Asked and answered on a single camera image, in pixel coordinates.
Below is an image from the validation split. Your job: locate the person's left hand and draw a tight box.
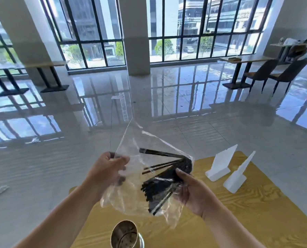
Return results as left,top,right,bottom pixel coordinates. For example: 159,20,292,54
86,151,130,202

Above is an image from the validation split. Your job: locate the person's right hand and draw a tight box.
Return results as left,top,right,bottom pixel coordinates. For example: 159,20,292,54
174,168,220,218

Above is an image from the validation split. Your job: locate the bundle of black chopsticks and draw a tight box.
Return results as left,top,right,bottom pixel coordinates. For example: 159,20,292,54
139,148,193,216

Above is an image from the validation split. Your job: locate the clear plastic bag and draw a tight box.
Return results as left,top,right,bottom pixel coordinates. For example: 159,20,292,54
100,118,195,229

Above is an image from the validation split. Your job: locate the person's right forearm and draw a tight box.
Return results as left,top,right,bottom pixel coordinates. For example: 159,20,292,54
201,200,267,248

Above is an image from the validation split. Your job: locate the person's left forearm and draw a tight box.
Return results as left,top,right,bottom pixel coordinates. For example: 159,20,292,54
13,175,103,248

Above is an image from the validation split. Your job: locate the wide white sign stand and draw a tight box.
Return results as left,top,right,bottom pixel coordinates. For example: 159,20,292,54
205,144,238,182

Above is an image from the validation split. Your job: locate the narrow white sign stand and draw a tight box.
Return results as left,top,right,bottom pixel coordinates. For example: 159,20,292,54
223,151,256,194

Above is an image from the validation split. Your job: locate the perforated metal chopstick holder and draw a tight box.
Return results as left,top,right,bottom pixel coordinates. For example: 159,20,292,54
110,220,145,248

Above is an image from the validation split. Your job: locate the wooden table with black legs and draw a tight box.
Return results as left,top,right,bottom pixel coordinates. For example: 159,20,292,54
218,55,273,90
0,63,30,97
270,42,307,65
24,60,70,93

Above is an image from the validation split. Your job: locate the black framed window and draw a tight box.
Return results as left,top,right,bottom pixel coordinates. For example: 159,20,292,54
146,0,276,66
38,0,127,75
0,0,28,76

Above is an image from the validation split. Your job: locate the dark dining chair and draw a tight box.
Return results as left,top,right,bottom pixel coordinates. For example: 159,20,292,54
285,45,307,62
269,59,307,97
243,59,280,94

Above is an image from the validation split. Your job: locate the white items pile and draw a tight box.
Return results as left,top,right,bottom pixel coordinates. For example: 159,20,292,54
283,37,303,46

